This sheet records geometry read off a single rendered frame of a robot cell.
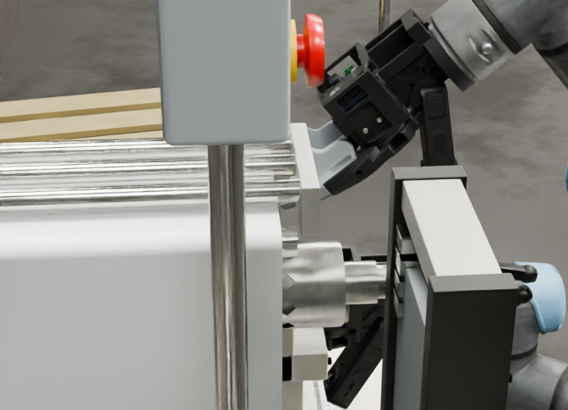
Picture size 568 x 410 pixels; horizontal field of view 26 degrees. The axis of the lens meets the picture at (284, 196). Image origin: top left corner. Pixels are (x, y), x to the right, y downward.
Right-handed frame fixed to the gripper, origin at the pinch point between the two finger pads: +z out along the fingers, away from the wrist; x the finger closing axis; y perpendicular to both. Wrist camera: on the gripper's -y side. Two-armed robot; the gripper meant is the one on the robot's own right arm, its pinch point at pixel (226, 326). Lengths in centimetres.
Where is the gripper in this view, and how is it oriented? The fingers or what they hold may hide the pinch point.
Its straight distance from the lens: 130.2
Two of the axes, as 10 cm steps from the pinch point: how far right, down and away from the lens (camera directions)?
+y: 0.0, -8.8, -4.7
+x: 0.8, 4.7, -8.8
